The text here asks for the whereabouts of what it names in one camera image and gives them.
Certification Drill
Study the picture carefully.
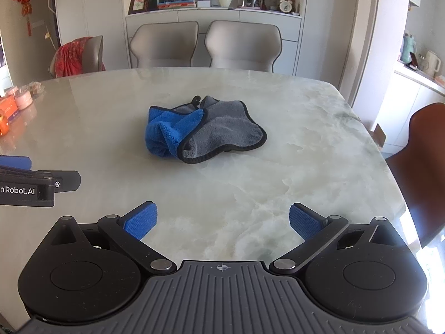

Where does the blue and grey towel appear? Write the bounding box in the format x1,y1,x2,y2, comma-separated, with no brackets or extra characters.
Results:
145,95,268,165

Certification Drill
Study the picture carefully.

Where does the cream electric kettle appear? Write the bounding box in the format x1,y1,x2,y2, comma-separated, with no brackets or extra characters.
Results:
418,50,442,78

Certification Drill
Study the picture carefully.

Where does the framed flower picture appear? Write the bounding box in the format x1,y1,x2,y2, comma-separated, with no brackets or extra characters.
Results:
127,0,151,15

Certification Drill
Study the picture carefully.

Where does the cardboard box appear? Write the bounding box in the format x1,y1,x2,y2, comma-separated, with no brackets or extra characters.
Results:
369,123,387,151

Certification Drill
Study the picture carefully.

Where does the stack of books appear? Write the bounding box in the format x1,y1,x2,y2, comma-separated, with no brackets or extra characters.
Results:
157,0,197,10

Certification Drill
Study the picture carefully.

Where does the white sideboard cabinet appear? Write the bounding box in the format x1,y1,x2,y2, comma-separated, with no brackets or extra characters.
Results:
125,6,302,77

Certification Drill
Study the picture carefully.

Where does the brown chair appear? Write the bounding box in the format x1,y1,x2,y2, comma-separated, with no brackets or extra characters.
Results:
384,102,445,249

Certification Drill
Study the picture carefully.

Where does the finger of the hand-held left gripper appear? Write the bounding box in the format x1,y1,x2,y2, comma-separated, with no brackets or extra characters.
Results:
0,169,81,193
0,155,33,170

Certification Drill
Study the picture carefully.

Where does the green thermos jug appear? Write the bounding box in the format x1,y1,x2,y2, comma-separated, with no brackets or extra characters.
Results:
401,34,419,64

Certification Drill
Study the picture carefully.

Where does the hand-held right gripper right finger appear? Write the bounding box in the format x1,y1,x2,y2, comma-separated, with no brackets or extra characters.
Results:
269,202,407,275

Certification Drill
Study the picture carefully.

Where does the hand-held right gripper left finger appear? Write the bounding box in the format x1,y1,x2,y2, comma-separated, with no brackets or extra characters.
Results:
43,201,177,275

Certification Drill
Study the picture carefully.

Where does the white kitchen counter cabinet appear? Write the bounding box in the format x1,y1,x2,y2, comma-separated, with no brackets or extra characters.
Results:
374,63,445,157

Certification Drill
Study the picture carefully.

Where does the beige dining chair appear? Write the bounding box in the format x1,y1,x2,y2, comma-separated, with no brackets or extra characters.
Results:
49,35,105,79
204,20,283,73
129,21,199,69

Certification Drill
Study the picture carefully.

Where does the red patterned cloth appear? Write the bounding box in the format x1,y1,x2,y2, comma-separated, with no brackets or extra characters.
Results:
54,36,106,78

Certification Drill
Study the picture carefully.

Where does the orange box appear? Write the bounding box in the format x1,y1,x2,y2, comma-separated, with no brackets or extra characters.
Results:
0,95,19,136

